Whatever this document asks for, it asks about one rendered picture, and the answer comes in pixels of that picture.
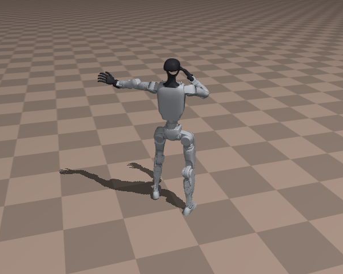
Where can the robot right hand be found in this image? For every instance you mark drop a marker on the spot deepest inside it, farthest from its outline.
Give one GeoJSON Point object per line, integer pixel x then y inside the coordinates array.
{"type": "Point", "coordinates": [188, 74]}

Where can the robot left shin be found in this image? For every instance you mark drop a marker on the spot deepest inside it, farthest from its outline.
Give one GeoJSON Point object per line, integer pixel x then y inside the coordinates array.
{"type": "Point", "coordinates": [157, 173]}

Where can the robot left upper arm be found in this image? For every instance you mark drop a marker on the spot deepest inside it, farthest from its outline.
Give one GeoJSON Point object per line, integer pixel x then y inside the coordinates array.
{"type": "Point", "coordinates": [147, 86]}

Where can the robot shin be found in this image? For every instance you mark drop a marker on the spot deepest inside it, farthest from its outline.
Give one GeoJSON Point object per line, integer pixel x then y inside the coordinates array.
{"type": "Point", "coordinates": [157, 173]}
{"type": "Point", "coordinates": [189, 188]}

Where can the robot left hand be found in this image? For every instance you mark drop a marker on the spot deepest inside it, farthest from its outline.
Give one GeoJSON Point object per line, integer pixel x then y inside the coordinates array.
{"type": "Point", "coordinates": [108, 79]}

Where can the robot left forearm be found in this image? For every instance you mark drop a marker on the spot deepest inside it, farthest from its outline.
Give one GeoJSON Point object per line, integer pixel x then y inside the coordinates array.
{"type": "Point", "coordinates": [126, 84]}

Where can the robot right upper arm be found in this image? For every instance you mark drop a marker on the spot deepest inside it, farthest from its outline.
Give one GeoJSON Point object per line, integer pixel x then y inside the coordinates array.
{"type": "Point", "coordinates": [193, 90]}

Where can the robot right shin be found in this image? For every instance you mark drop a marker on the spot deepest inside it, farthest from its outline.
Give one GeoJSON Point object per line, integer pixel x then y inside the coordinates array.
{"type": "Point", "coordinates": [189, 188]}

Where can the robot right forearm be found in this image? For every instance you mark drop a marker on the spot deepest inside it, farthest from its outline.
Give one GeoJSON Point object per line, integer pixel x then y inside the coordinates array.
{"type": "Point", "coordinates": [198, 84]}

